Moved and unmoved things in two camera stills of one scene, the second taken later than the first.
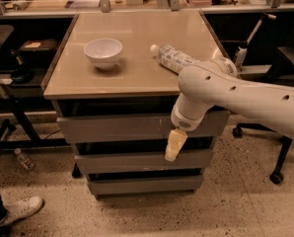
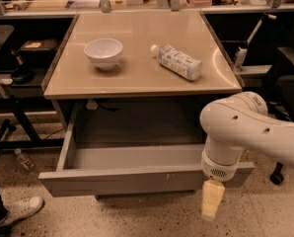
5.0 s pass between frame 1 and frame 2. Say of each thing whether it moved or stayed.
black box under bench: stayed
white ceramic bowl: stayed
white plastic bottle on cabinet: stayed
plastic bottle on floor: stayed
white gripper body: moved
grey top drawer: moved
